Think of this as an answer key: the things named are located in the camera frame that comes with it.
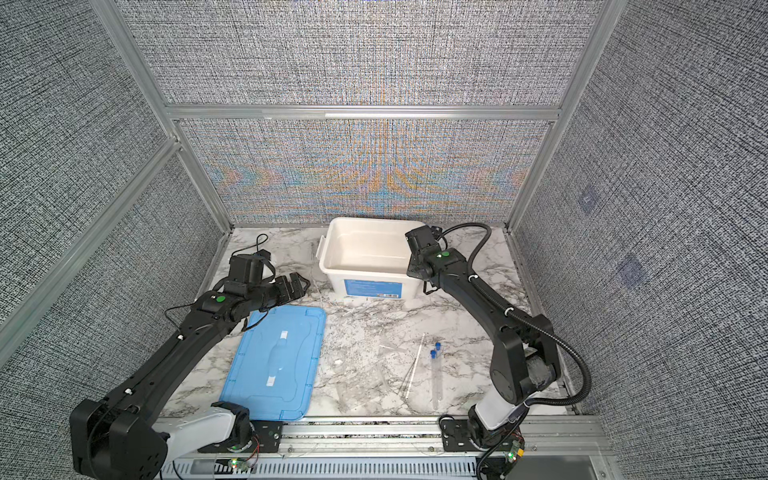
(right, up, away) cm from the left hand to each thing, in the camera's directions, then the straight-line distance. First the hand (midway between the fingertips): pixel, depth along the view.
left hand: (299, 287), depth 81 cm
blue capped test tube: (+37, -23, +3) cm, 44 cm away
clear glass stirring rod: (+32, -23, +4) cm, 40 cm away
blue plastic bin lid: (-8, -23, +4) cm, 25 cm away
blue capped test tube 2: (+39, -24, +3) cm, 45 cm away
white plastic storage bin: (+17, +7, +28) cm, 34 cm away
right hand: (+34, +6, +7) cm, 36 cm away
